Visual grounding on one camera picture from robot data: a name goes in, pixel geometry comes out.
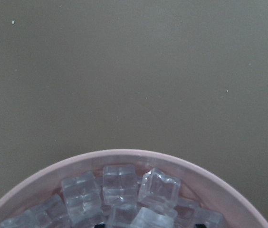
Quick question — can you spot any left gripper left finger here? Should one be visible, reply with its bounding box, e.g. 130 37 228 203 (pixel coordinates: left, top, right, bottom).
95 224 105 228

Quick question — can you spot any clear ice cubes pile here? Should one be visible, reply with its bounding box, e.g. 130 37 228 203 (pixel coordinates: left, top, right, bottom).
0 165 226 228

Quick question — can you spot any pink bowl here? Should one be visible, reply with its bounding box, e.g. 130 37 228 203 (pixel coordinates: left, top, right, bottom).
0 149 268 228

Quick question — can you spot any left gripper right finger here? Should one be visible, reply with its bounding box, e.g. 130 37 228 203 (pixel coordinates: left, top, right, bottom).
194 224 202 228

